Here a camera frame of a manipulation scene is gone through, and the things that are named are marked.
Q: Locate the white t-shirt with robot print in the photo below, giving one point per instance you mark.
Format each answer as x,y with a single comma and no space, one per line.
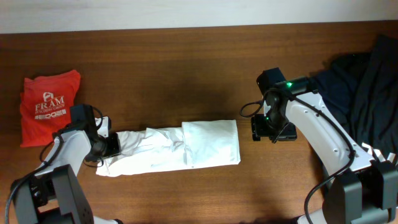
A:
193,145

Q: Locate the dark navy clothes pile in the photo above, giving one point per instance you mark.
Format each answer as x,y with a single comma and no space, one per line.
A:
360,91

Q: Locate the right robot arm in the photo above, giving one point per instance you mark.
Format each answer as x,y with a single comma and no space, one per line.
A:
360,185

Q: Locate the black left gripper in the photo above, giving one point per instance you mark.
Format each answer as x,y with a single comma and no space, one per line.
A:
112,145

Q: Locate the white back wall panel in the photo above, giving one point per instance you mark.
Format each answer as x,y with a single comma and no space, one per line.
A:
77,15

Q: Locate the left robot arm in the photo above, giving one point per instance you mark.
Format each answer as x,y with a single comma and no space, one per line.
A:
51,193

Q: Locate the red folded printed t-shirt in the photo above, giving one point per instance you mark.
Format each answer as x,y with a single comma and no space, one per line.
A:
45,106

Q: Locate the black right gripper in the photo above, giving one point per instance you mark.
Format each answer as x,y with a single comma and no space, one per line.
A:
259,130

